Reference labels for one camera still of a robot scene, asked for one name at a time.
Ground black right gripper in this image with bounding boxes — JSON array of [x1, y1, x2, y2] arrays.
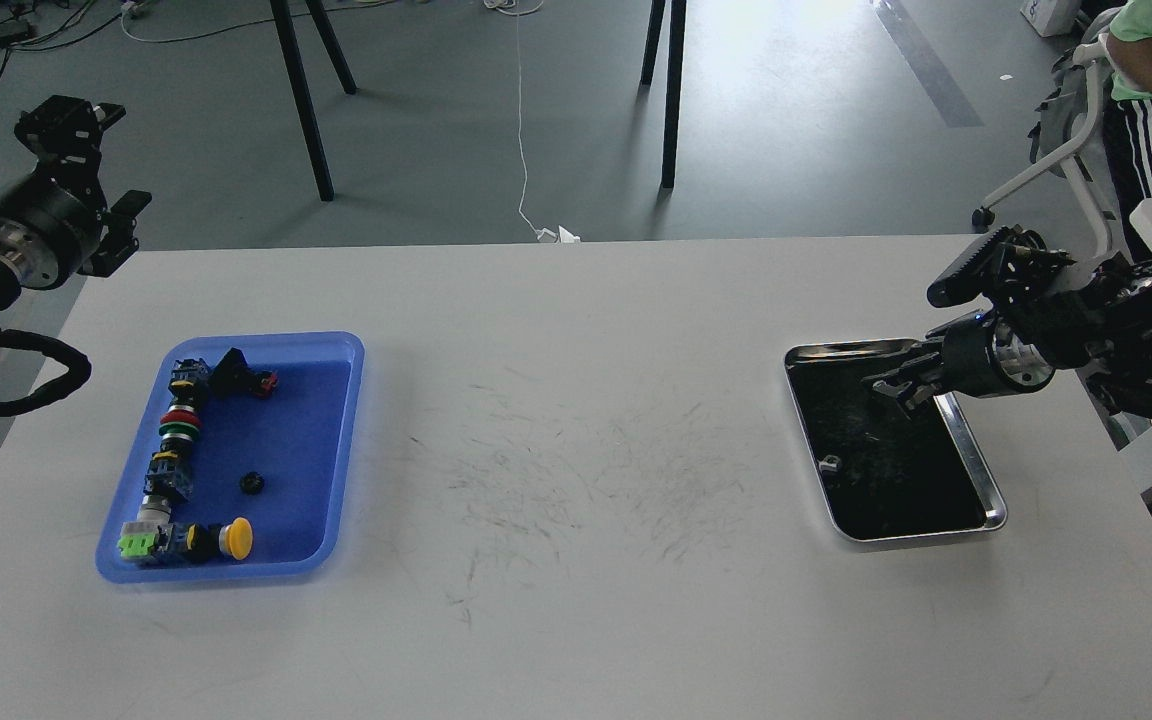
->
[[861, 313, 1056, 416]]

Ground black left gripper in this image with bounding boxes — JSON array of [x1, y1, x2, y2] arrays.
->
[[0, 94, 154, 290]]

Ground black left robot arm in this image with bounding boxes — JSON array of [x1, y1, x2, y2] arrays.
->
[[0, 94, 152, 416]]

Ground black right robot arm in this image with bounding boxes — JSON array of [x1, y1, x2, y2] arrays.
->
[[864, 225, 1152, 420]]

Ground silver metal tray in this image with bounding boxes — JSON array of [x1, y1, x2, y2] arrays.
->
[[783, 338, 1009, 547]]

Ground blue plastic tray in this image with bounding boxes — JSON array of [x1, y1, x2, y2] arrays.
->
[[94, 332, 365, 584]]

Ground red green push button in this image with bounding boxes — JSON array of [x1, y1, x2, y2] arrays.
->
[[157, 404, 202, 448]]

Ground black stand legs left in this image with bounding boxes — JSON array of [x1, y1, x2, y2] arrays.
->
[[270, 1, 358, 202]]

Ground black stand legs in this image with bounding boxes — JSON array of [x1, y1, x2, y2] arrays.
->
[[639, 1, 689, 190], [270, 1, 358, 202]]

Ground white rolling chair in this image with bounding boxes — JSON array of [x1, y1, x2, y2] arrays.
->
[[972, 6, 1121, 258]]

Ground yellow mushroom push button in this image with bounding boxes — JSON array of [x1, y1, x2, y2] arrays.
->
[[185, 518, 253, 562]]

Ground black stand legs right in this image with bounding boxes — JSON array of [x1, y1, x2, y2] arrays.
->
[[639, 1, 689, 190]]

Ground black floor cables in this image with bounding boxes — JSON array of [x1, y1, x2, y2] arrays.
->
[[0, 0, 152, 156]]

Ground blue yellow switch block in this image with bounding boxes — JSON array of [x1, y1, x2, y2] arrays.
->
[[168, 357, 212, 407]]

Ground black red switch component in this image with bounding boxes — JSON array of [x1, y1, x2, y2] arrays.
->
[[209, 347, 278, 397]]

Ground green white switch block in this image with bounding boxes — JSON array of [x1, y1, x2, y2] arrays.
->
[[118, 505, 180, 568]]

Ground white floor cable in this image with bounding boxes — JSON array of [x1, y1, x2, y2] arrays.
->
[[484, 0, 583, 244]]

